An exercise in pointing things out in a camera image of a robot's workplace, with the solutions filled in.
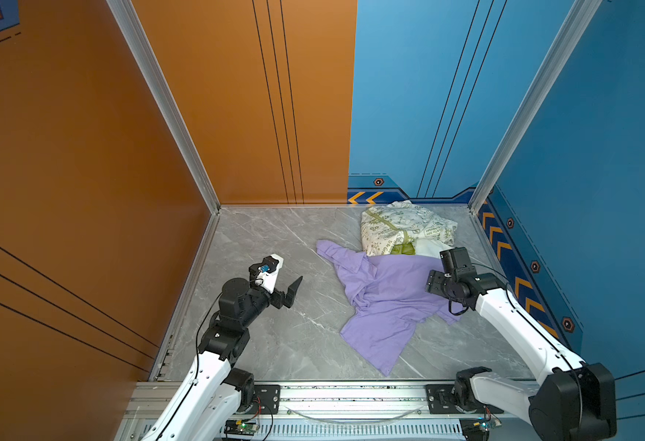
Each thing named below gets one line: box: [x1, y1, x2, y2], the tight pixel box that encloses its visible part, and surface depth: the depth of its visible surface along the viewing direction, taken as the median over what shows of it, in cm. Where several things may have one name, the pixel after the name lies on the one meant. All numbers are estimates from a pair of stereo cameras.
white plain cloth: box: [414, 237, 454, 259], surface depth 99 cm
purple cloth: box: [316, 239, 463, 377], surface depth 91 cm
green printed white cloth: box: [360, 200, 459, 257], surface depth 101 cm
